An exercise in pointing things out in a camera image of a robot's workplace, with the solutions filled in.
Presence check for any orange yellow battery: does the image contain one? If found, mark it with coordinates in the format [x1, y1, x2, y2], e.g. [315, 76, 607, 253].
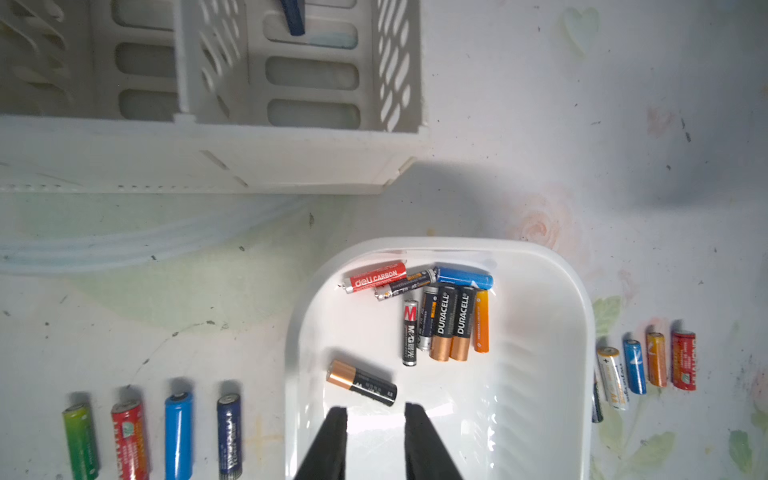
[473, 290, 490, 353]

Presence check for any white plastic storage tray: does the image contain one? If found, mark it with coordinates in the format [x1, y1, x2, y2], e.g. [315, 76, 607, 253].
[284, 237, 595, 479]

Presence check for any green battery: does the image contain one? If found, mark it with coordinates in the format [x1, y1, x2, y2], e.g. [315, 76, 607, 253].
[62, 403, 100, 480]

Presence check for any dark navy battery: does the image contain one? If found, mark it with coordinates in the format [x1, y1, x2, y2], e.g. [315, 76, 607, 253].
[374, 268, 437, 301]

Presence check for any blue Huatai battery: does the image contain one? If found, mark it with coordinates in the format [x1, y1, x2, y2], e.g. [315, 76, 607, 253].
[435, 266, 494, 290]

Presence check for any red yellow label battery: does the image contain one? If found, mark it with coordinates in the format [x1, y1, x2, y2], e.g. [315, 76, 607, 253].
[671, 330, 697, 391]

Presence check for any red silver-tip battery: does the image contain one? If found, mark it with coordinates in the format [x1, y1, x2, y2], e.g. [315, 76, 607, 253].
[341, 261, 406, 294]

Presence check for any white Heybright battery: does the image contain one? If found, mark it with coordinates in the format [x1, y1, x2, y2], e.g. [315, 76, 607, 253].
[597, 346, 629, 411]

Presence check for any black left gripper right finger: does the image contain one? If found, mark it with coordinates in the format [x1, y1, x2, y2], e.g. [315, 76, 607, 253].
[404, 403, 462, 480]

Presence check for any copper black Duracell battery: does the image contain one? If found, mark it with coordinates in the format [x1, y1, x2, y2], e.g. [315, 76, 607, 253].
[430, 284, 458, 362]
[450, 286, 477, 362]
[326, 360, 398, 407]

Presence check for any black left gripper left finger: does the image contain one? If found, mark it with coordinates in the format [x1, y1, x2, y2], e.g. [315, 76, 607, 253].
[294, 407, 348, 480]

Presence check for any black M&G battery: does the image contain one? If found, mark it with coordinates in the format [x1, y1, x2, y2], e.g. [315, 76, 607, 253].
[402, 300, 419, 367]

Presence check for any dark blue battery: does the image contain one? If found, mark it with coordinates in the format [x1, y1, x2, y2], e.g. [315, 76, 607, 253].
[216, 394, 243, 480]

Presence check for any red Chinese label battery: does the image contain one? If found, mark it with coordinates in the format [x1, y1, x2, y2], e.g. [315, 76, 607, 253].
[111, 400, 150, 480]

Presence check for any light blue battery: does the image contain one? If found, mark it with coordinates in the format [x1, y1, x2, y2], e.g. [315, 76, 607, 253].
[165, 392, 194, 480]

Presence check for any beige file organizer rack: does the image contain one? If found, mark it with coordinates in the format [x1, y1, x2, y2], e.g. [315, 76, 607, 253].
[1, 1, 428, 195]

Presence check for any dark small notebook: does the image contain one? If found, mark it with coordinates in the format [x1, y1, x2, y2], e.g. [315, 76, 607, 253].
[280, 0, 306, 36]

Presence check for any dark silver-tip battery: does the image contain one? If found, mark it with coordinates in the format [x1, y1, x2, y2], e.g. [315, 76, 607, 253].
[418, 286, 439, 352]

